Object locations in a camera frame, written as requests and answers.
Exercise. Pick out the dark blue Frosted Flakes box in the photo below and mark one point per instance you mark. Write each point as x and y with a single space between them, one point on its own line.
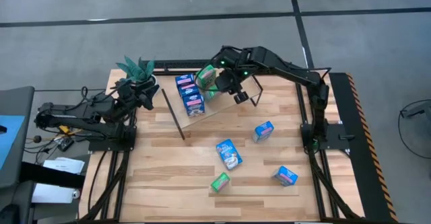
184 80
194 105
188 90

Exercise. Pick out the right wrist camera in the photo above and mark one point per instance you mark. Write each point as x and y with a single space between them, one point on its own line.
241 97

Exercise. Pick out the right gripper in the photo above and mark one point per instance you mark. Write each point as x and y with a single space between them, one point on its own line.
227 82

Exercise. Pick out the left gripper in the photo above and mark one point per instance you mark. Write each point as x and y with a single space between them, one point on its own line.
129 94

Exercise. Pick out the light blue Rice Krispies box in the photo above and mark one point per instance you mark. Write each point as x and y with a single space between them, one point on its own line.
285 176
229 154
263 132

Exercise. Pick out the small black device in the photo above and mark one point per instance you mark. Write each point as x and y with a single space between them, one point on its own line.
65 144

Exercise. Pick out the black ribbed strip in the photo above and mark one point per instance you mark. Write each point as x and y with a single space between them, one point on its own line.
182 64

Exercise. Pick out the blue sheet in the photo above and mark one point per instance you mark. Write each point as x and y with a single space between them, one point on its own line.
10 133

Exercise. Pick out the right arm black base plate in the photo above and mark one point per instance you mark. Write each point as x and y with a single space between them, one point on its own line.
336 140

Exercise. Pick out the green artificial plant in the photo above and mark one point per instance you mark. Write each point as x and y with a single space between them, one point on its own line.
136 71

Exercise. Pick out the white papers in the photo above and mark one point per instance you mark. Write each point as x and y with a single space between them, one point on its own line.
64 165

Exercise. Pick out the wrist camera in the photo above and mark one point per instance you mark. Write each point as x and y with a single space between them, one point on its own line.
124 86
241 97

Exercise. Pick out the wooden shelf with black legs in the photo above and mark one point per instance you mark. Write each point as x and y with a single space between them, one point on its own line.
222 102

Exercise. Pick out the black bar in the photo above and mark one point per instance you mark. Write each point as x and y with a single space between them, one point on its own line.
50 177

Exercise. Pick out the black round floor stand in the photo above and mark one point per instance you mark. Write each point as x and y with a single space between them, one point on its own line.
415 109

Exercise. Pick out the small white round object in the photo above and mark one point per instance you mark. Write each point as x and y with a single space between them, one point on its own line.
76 194

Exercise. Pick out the black metal table frame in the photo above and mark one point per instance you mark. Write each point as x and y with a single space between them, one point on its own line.
297 96

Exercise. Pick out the yellow connector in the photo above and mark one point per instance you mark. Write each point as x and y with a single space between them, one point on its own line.
64 129

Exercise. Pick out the white plant pot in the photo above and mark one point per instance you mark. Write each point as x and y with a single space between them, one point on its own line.
155 82

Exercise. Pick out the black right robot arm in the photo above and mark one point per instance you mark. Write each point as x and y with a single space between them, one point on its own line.
289 71

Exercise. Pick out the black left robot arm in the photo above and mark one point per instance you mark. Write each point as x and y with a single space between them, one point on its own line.
67 116

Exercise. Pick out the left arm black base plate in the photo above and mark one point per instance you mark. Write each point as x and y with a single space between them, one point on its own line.
101 146

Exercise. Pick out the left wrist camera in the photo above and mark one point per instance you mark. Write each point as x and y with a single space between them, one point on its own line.
124 86

